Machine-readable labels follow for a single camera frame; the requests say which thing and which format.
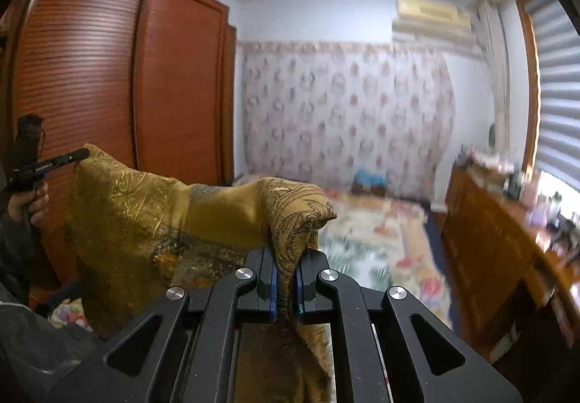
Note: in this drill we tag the floral bed blanket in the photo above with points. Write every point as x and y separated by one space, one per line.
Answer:
378 242

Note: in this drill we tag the brown louvered wooden wardrobe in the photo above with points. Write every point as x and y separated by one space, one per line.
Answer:
148 81

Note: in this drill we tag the mustard gold patterned garment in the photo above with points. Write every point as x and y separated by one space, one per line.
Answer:
137 234

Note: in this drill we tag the beige side curtain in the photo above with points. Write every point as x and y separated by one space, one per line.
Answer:
491 38

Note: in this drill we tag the person's left hand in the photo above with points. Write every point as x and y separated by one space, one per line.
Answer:
32 204

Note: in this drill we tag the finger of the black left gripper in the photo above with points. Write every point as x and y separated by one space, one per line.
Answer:
75 156

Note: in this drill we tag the white window blinds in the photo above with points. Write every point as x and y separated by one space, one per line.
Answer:
558 56

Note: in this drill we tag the wall air conditioner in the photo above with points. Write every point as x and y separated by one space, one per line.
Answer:
432 19

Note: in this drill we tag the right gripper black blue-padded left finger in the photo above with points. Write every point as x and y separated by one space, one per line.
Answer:
184 347

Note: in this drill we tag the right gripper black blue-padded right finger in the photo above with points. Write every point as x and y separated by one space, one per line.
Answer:
388 347

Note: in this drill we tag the blue object behind bed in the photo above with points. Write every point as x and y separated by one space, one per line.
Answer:
369 183

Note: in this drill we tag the clutter of boxes on sideboard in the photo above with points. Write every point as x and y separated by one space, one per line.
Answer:
548 202

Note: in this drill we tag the pink circle patterned curtain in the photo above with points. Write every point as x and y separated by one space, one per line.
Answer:
319 112

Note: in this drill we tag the wooden sideboard cabinet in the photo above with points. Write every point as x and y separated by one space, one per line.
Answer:
503 269

